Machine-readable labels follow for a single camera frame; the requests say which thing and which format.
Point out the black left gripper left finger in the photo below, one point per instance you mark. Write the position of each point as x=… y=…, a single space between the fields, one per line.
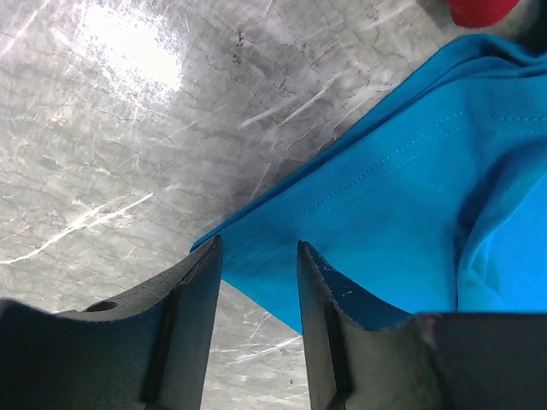
x=146 y=348

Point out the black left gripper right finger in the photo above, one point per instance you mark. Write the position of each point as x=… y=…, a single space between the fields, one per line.
x=364 y=353

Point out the blue t shirt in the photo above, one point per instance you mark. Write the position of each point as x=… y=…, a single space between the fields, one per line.
x=433 y=202

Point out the folded red t shirt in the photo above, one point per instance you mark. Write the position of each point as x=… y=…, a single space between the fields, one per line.
x=476 y=14

